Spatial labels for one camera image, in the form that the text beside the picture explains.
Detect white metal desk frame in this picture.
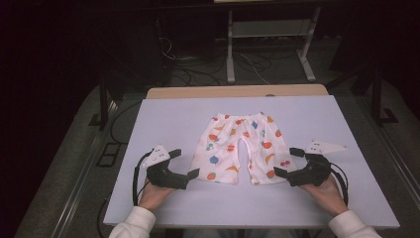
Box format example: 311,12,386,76
225,5,322,84

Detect white fruit print pants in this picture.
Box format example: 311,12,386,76
189,112,298,186

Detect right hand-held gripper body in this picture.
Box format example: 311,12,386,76
286,140,350,187

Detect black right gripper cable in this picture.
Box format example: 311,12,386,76
329,161,350,206

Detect black metal stand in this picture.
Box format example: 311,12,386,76
368,63,400,127
88,73,127,131

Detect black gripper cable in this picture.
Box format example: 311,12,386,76
329,161,350,206
132,151,154,206

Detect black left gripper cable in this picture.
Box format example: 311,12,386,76
132,151,154,206

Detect person's right hand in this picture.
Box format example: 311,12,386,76
299,182,349,218

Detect black floor cables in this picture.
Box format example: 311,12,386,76
157,36,271,87

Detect person's left hand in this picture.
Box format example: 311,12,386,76
138,178,176,211

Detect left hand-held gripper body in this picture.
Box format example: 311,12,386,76
142,144,190,191

